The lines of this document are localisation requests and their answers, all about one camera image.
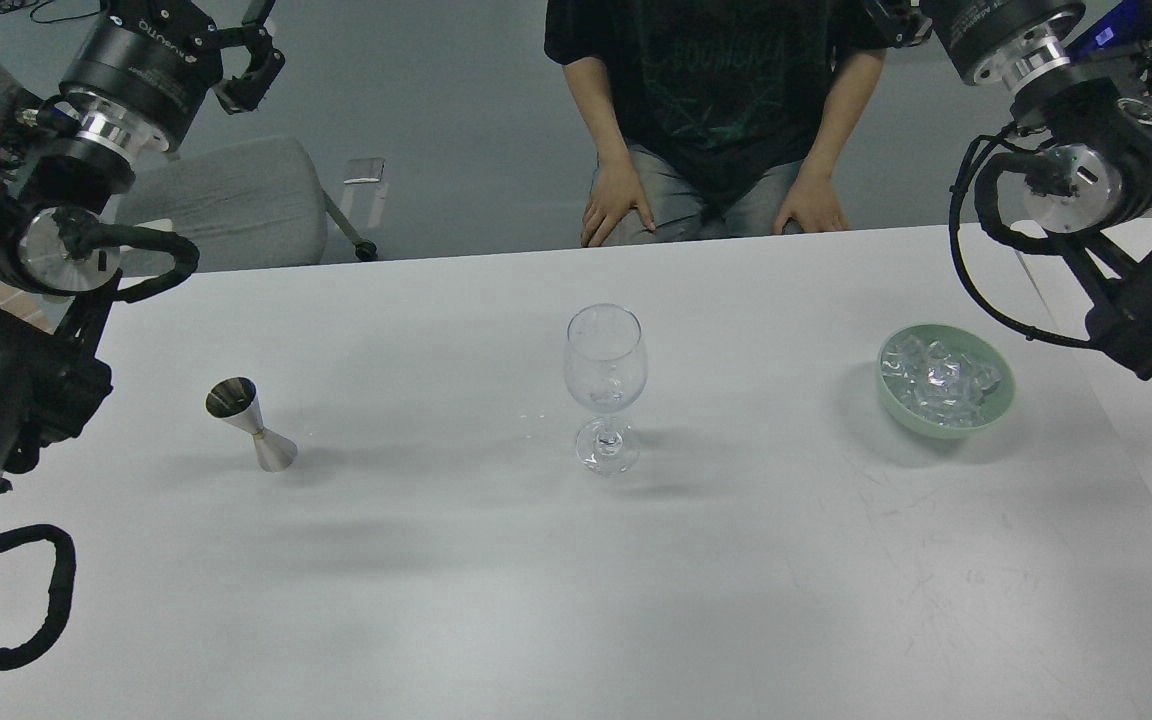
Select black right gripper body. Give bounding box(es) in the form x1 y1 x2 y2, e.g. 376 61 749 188
920 1 1085 86

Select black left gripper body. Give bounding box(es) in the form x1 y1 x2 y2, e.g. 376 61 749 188
59 1 221 151

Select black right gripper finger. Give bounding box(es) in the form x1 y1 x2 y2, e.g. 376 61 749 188
861 0 932 47

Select steel double jigger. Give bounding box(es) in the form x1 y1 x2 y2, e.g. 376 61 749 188
204 377 300 473

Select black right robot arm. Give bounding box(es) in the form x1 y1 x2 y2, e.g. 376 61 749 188
863 1 1152 381

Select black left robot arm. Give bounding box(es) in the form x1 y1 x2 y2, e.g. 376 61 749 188
0 1 285 670

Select clear ice cubes pile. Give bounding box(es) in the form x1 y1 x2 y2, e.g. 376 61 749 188
879 334 1005 429

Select clear wine glass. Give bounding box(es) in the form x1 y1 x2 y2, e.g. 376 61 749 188
563 304 647 477

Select person's left hand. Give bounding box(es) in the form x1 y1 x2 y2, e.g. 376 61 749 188
771 168 851 234

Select person's right hand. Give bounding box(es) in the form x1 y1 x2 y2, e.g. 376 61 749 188
579 158 657 249

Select grey office chair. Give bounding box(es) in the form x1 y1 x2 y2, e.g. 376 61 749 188
0 65 378 276

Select person in black shirt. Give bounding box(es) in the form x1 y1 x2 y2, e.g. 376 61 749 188
544 1 888 247

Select green bowl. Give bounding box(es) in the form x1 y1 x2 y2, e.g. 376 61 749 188
876 324 1018 441

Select black cables on floor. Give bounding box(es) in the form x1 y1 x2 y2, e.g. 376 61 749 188
0 0 127 28

